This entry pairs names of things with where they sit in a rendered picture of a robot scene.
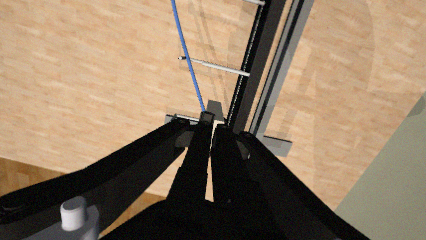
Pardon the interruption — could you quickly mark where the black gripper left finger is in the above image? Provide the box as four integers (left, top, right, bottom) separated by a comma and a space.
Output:
0, 99, 216, 240

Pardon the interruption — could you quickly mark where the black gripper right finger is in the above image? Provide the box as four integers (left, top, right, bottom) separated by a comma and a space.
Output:
209, 101, 371, 240

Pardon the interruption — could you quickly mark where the black patch panel rack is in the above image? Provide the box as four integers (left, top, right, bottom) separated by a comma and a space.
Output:
164, 0, 314, 157

